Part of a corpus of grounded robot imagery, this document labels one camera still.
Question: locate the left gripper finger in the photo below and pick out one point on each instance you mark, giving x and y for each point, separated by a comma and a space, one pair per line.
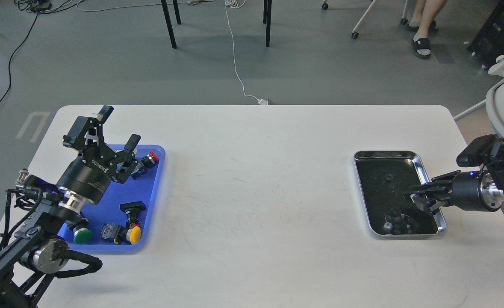
86, 134
126, 158

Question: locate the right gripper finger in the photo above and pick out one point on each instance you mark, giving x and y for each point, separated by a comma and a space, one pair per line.
427, 191
432, 206

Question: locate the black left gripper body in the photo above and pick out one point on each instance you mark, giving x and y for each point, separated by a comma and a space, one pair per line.
86, 180

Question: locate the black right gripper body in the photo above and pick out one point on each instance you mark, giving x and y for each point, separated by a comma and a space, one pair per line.
476, 191

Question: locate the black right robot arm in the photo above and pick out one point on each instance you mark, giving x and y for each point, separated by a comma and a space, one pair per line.
487, 152

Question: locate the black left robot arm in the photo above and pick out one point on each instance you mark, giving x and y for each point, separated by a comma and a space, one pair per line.
31, 252

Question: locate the silver metal tray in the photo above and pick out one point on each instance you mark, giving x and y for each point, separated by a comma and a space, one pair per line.
382, 197

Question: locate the blue plastic tray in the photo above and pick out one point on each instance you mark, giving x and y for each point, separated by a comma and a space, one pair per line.
108, 210

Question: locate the person foot in sandal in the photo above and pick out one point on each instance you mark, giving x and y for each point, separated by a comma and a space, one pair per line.
421, 47

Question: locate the black equipment case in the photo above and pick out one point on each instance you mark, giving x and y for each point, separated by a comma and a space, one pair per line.
489, 41

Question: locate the red push button switch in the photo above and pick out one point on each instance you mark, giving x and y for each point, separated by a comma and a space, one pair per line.
150, 159

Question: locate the black square button switch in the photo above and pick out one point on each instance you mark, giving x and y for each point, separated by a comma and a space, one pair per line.
132, 210

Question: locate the green push button switch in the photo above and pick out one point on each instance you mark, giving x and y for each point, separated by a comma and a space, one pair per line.
82, 234

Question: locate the yellow push button switch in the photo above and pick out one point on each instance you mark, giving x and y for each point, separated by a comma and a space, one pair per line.
118, 234

